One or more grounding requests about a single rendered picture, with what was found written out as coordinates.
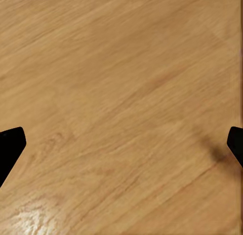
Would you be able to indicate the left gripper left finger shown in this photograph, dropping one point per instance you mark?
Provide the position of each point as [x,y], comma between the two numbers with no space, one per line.
[12,143]

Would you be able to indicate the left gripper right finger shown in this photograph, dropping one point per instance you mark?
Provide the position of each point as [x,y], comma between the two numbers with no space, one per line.
[235,142]

